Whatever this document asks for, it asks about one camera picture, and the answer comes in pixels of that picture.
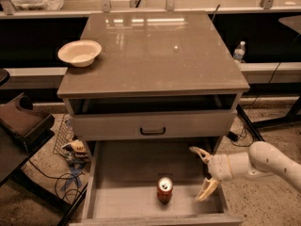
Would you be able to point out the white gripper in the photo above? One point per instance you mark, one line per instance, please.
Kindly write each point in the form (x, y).
(219, 168)

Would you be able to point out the red coke can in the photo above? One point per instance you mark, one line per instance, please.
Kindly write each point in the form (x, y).
(164, 190)

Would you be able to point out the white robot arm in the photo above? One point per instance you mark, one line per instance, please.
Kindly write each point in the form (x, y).
(262, 160)

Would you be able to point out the open middle drawer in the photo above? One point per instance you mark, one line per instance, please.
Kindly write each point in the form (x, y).
(122, 187)

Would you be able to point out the black metal stand leg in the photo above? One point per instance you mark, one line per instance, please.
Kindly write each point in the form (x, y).
(251, 128)

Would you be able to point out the grey cabinet with glossy top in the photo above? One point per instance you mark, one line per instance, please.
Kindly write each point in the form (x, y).
(155, 62)

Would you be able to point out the clear plastic water bottle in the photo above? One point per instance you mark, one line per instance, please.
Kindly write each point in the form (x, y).
(239, 52)

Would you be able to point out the small snack bag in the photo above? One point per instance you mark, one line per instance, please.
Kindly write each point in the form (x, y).
(75, 150)

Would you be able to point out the white bowl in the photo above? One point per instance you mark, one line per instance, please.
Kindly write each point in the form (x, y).
(80, 53)

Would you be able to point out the dark brown chair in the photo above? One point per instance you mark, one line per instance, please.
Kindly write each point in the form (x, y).
(23, 132)

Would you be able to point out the black drawer handle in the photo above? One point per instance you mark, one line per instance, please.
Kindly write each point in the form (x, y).
(152, 132)

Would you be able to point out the wire mesh basket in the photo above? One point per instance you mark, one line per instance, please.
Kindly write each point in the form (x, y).
(64, 135)

